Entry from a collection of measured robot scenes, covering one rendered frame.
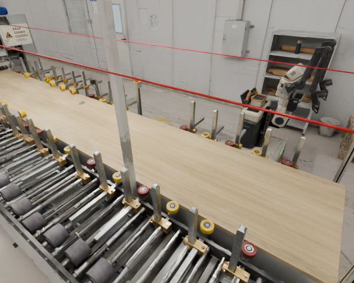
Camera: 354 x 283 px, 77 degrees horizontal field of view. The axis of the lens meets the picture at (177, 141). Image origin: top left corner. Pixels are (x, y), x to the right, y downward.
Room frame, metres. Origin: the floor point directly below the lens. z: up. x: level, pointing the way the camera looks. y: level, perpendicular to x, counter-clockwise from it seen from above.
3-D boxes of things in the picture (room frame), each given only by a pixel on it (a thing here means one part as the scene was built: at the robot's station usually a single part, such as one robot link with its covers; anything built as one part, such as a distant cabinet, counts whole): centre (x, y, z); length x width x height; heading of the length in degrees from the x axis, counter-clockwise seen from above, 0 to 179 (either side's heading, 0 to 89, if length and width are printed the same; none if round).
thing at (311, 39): (3.72, -1.95, 0.78); 0.90 x 0.45 x 1.55; 55
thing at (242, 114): (1.75, -0.57, 0.94); 0.04 x 0.04 x 0.48; 55
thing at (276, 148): (2.66, -1.15, 0.16); 0.67 x 0.64 x 0.25; 55
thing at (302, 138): (1.47, -0.98, 0.87); 0.04 x 0.04 x 0.48; 55
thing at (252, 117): (2.72, -1.08, 0.59); 0.55 x 0.34 x 0.83; 145
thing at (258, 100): (2.73, -1.06, 0.87); 0.23 x 0.15 x 0.11; 145
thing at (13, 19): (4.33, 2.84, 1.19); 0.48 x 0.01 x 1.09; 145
